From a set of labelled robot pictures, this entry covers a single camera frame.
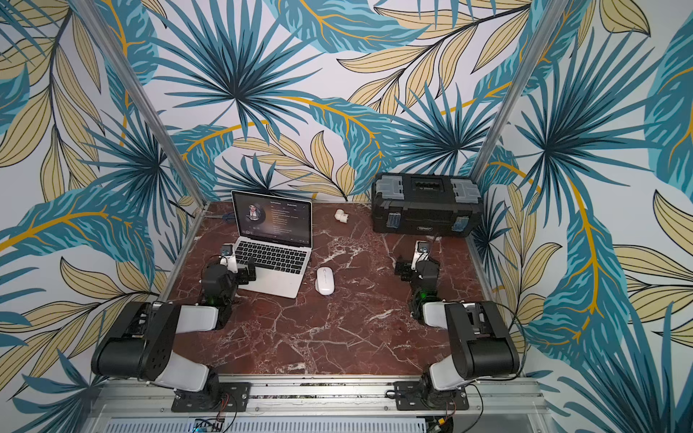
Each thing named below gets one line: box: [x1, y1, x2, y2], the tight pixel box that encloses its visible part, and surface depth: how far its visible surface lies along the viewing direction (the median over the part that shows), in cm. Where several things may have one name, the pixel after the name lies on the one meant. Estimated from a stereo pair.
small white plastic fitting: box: [333, 208, 350, 224], surface depth 115 cm
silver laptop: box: [231, 189, 314, 299], surface depth 102 cm
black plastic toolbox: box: [371, 172, 485, 238], surface depth 102 cm
